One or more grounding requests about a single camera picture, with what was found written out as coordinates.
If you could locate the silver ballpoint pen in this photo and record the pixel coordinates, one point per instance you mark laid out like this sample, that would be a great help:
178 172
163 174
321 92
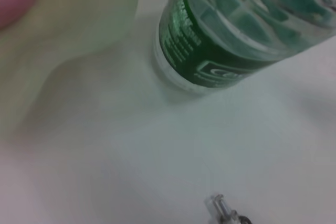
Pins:
223 208

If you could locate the clear water bottle green label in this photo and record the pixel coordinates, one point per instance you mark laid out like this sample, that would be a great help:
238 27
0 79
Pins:
223 58

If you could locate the pale green wavy glass plate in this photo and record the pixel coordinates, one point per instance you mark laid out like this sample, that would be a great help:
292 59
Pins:
78 24

